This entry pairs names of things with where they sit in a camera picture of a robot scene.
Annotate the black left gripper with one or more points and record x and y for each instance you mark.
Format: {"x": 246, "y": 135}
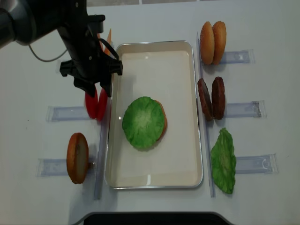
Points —
{"x": 93, "y": 60}

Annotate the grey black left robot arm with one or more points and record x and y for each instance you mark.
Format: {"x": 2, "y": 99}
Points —
{"x": 26, "y": 21}

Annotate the right red tomato slice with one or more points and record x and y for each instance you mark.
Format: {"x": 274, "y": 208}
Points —
{"x": 102, "y": 103}

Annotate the red tomato slice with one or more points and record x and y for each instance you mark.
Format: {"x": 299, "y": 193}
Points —
{"x": 91, "y": 104}
{"x": 102, "y": 103}

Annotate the left red tomato slice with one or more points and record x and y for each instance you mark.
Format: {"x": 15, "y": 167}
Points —
{"x": 91, "y": 104}

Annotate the right orange cheese slice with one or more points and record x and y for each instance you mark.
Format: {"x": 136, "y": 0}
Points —
{"x": 108, "y": 41}

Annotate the clear holder for tomato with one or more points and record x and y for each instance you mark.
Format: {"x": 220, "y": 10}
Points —
{"x": 57, "y": 113}

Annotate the round green lettuce slice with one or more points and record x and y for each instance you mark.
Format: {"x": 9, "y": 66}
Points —
{"x": 143, "y": 122}

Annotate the standing bread slice brown crust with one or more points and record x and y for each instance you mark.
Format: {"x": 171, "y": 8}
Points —
{"x": 77, "y": 158}

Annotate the bun slice under lettuce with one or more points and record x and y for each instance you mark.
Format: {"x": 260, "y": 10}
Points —
{"x": 165, "y": 121}

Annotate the clear holder for bread slice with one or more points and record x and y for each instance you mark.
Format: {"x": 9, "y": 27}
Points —
{"x": 51, "y": 167}

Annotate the left brown meat patty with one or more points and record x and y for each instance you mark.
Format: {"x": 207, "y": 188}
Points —
{"x": 205, "y": 99}

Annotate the brown meat patty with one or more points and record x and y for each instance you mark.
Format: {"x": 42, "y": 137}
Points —
{"x": 205, "y": 99}
{"x": 218, "y": 98}

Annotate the right brown meat patty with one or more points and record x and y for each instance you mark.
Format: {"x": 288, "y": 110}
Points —
{"x": 218, "y": 98}

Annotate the standing green lettuce leaf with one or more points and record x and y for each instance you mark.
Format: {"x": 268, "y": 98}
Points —
{"x": 223, "y": 162}

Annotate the clear holder for patties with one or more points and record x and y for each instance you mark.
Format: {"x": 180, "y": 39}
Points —
{"x": 255, "y": 109}

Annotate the clear holder for lettuce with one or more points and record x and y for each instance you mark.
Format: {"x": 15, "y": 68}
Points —
{"x": 265, "y": 164}

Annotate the white metal-rimmed tray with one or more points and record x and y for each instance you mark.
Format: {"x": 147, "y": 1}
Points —
{"x": 163, "y": 71}

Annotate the left golden bun half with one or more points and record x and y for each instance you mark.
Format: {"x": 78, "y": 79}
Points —
{"x": 207, "y": 43}

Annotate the black base at bottom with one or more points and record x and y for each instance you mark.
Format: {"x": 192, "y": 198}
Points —
{"x": 154, "y": 218}

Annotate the right sesame bun half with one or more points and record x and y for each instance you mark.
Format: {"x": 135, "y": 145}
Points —
{"x": 219, "y": 30}

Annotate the clear holder for buns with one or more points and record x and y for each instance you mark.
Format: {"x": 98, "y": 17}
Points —
{"x": 236, "y": 57}

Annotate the left clear long rail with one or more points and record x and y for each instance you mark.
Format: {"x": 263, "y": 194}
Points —
{"x": 100, "y": 170}

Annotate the clear long rail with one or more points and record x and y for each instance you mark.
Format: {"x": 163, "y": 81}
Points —
{"x": 206, "y": 134}
{"x": 100, "y": 170}

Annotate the right clear long rail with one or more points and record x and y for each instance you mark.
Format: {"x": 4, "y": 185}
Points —
{"x": 206, "y": 134}

